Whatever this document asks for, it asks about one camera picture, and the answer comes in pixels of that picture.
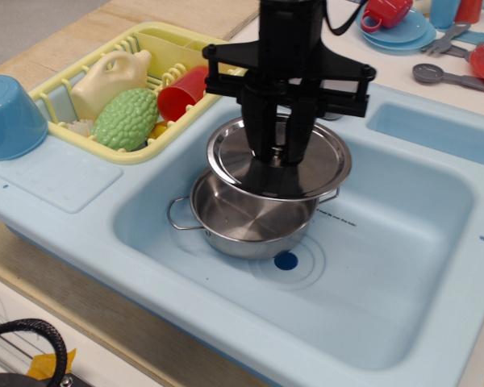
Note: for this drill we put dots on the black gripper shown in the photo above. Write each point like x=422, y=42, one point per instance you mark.
x=288, y=63

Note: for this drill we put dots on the stainless steel pot lid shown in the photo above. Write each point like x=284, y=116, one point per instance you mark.
x=325, y=166

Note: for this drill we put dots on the grey toy faucet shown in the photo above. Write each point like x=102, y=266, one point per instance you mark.
x=329, y=116

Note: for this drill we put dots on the red plastic cup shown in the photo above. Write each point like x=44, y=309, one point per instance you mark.
x=187, y=90

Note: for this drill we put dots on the yellow toy piece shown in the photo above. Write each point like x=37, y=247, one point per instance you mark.
x=157, y=131

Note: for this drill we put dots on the yellow dish rack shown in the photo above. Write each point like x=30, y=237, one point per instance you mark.
x=172, y=48

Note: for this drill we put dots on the red toy mug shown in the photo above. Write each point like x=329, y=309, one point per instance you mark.
x=384, y=13

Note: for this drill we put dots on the blue toy plate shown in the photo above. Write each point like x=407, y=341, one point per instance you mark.
x=410, y=35

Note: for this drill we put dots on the grey toy spoon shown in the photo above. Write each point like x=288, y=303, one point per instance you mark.
x=432, y=74

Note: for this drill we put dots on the green bumpy toy gourd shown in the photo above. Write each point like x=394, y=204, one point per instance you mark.
x=127, y=120

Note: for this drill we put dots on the cream plastic jug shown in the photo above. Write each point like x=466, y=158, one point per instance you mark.
x=114, y=73

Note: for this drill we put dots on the grey toy fork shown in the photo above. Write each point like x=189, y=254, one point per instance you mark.
x=444, y=44

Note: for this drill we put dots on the blue toy cup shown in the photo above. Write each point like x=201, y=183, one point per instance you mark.
x=443, y=12

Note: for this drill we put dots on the light blue toy sink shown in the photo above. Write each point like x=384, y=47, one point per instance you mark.
x=389, y=285

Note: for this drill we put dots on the red toy cup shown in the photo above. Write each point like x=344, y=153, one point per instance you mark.
x=469, y=11

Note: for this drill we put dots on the wooden board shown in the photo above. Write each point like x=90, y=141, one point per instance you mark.
x=40, y=38

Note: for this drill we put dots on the blue plastic bowl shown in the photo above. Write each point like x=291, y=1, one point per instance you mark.
x=22, y=126

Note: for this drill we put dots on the yellow tape piece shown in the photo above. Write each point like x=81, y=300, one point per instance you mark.
x=43, y=366

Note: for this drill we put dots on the black device corner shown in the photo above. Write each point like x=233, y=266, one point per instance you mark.
x=17, y=380

